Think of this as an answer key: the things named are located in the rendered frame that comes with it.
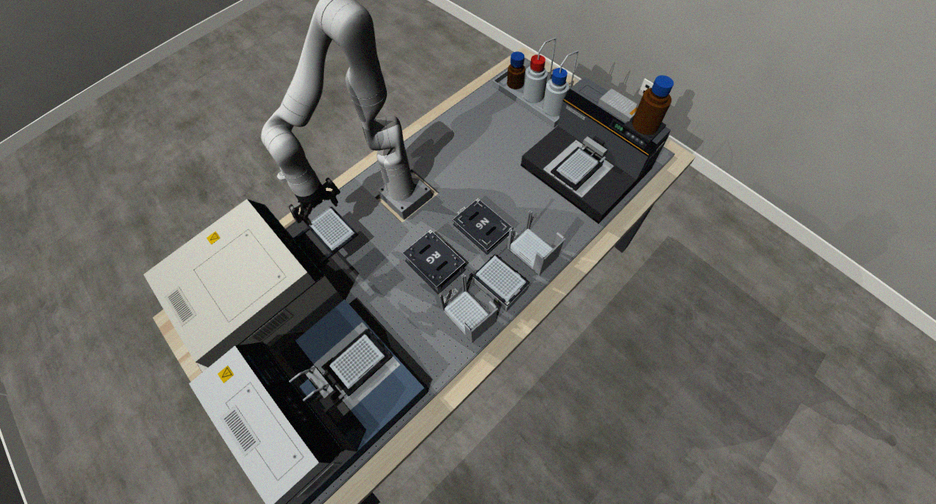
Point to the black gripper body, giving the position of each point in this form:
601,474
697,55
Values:
304,201

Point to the red bottle cap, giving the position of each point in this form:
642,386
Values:
537,64

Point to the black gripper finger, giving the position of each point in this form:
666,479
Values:
330,194
304,213

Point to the white plastic bottle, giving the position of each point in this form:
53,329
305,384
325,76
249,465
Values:
552,102

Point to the brown glass bottle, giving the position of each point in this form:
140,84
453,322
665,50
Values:
649,116
515,80

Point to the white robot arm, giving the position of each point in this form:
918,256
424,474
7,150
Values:
350,25

